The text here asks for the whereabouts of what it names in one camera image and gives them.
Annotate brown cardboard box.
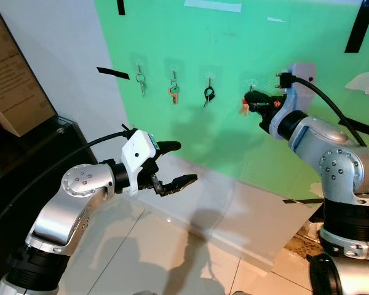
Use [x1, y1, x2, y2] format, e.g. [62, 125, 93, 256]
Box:
[0, 9, 58, 138]

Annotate green backdrop sheet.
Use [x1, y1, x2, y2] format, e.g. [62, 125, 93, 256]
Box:
[93, 0, 369, 205]

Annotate wide black tape strip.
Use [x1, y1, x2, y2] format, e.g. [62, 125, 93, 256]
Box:
[345, 0, 369, 55]

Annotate clear adhesive wall hook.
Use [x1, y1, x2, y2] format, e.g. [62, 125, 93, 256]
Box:
[164, 59, 185, 84]
[130, 56, 150, 78]
[242, 76, 263, 94]
[200, 66, 220, 88]

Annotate silver key on ring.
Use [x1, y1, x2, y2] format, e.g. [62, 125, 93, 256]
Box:
[135, 71, 148, 98]

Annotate white crumpled paper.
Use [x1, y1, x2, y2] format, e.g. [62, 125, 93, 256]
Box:
[346, 64, 369, 98]

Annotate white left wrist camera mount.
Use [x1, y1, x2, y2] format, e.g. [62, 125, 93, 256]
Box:
[121, 130, 160, 197]

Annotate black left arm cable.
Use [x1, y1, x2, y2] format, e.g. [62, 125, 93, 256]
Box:
[0, 129, 129, 237]

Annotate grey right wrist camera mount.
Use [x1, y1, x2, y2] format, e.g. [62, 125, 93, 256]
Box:
[282, 61, 319, 119]

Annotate black key on ring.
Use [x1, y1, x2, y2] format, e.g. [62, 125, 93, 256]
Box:
[203, 85, 216, 109]

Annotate orange and teal keys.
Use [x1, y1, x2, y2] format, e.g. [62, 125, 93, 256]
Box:
[169, 78, 181, 106]

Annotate black glossy cabinet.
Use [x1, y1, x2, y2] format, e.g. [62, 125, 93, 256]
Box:
[0, 113, 122, 278]

